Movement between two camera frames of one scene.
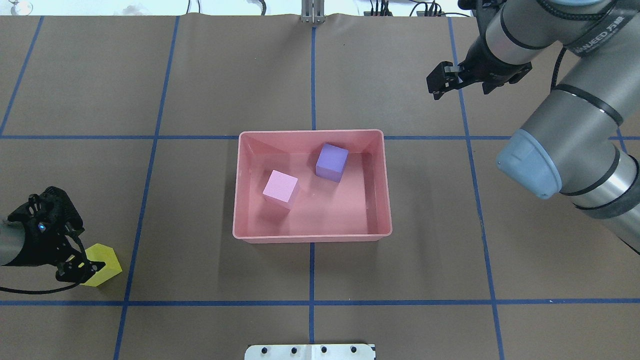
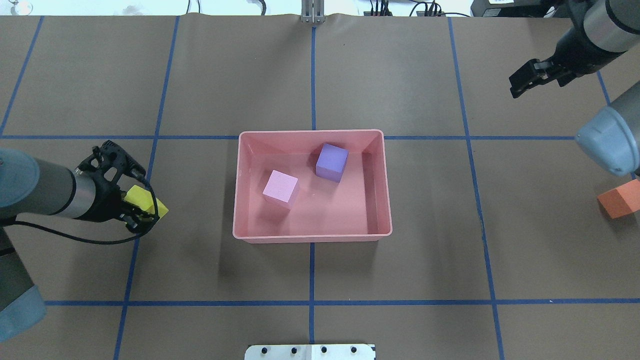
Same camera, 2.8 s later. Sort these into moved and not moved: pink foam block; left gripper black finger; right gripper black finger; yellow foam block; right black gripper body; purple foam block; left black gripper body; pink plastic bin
Moved: yellow foam block; left gripper black finger; right black gripper body; left black gripper body; right gripper black finger
Not moved: purple foam block; pink plastic bin; pink foam block
